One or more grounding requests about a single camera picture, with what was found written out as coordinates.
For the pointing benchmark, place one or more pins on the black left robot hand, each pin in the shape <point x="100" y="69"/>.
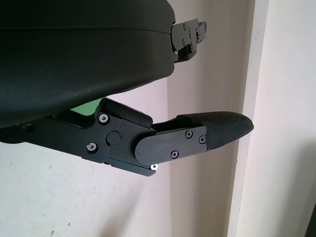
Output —
<point x="74" y="61"/>

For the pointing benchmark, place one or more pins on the green cube block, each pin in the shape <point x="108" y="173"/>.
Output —
<point x="85" y="109"/>

